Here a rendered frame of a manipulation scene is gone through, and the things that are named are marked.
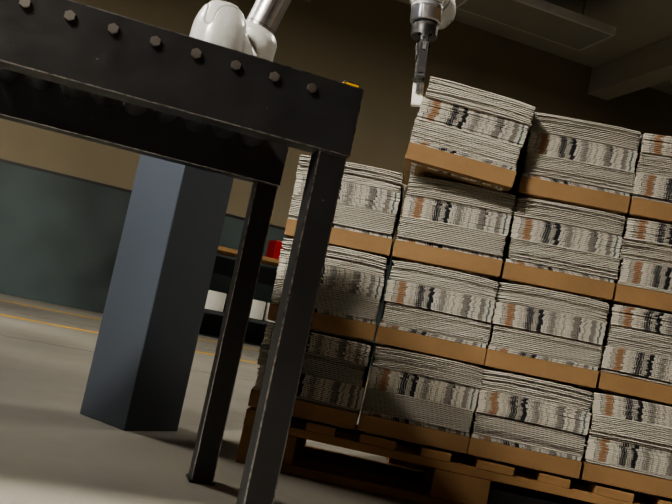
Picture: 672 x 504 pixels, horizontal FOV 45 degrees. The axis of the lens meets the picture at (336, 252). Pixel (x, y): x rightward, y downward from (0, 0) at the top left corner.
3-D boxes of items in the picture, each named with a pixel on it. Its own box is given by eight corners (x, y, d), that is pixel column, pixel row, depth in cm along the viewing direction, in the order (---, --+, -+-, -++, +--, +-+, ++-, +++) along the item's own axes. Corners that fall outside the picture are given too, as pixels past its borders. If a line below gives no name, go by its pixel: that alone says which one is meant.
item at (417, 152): (402, 168, 223) (407, 153, 223) (504, 197, 220) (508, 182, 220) (403, 157, 207) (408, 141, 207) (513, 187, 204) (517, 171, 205)
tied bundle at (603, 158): (496, 214, 248) (510, 142, 250) (591, 233, 245) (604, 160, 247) (516, 194, 210) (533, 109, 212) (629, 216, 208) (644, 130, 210)
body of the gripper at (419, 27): (440, 20, 224) (436, 52, 223) (436, 32, 232) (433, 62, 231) (413, 17, 224) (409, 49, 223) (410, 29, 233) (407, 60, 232)
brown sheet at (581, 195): (497, 212, 248) (499, 199, 248) (590, 231, 245) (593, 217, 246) (517, 191, 210) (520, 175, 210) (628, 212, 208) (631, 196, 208)
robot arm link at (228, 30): (172, 60, 235) (189, -11, 237) (199, 81, 253) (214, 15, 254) (222, 65, 231) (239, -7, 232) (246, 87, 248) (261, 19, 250)
